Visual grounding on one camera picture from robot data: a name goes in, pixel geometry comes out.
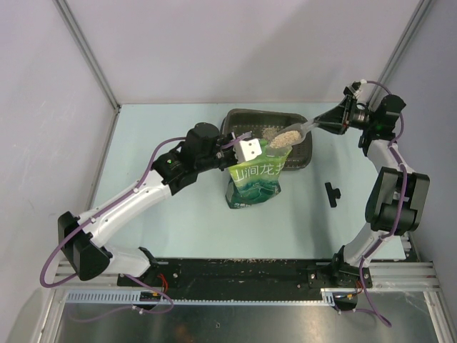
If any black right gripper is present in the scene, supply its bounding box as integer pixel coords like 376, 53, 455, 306
313, 95, 378, 135

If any green litter bag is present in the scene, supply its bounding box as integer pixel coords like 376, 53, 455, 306
225, 139, 292, 209

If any clear plastic scoop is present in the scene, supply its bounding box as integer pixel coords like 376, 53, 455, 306
268, 121, 318, 149

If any black bag clip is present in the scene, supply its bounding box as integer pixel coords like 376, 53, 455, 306
324, 182, 341, 208

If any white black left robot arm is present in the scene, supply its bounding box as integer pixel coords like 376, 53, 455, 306
58, 122, 239, 286

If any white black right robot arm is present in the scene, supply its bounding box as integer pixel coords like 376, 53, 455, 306
313, 80, 430, 287

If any dark grey litter box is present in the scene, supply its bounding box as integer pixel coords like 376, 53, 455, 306
219, 109, 316, 172

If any beige cat litter pile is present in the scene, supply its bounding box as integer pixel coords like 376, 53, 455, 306
261, 130, 302, 149

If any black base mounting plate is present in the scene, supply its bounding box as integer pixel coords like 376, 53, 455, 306
138, 258, 373, 289

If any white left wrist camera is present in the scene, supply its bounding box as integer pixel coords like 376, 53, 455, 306
233, 139, 262, 164

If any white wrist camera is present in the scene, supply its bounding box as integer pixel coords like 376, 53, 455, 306
348, 79, 368, 99
233, 139, 262, 164

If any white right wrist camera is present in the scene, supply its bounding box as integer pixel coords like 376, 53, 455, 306
348, 79, 368, 99

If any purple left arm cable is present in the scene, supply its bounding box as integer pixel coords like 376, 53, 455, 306
39, 131, 253, 315

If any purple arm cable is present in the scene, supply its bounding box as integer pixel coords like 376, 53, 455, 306
39, 131, 253, 315
356, 80, 406, 328

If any aluminium frame rail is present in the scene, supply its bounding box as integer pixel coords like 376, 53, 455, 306
56, 262, 441, 292

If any white slotted cable duct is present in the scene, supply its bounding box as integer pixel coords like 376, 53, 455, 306
66, 288, 355, 305

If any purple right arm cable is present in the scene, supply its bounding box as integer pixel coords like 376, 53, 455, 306
356, 80, 406, 328

